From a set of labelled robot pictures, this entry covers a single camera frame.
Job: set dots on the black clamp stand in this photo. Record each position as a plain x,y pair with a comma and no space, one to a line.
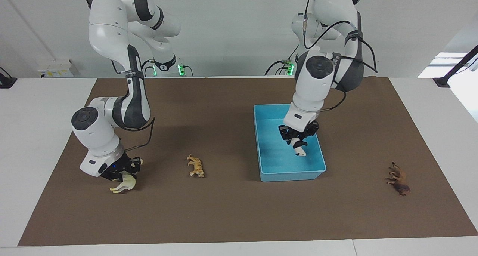
6,82
453,69

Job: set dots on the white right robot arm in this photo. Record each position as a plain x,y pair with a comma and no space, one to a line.
108,24

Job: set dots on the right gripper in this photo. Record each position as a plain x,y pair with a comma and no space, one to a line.
95,164

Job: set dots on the white electrical outlet box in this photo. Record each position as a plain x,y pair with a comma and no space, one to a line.
58,69

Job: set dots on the cream horse toy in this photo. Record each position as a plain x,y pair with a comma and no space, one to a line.
127,183

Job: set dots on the black white panda toy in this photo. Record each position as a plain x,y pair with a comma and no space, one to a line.
299,148

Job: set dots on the brown lion toy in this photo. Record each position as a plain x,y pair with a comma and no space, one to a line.
399,179

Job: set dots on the orange striped tiger toy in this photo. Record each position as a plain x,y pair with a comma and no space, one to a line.
196,166

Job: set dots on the light blue storage box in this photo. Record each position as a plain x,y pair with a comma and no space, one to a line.
276,162

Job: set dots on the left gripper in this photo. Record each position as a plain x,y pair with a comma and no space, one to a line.
298,117

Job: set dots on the brown table mat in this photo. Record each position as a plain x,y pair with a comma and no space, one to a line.
231,211

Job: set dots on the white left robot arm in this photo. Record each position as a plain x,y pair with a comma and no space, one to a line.
317,80

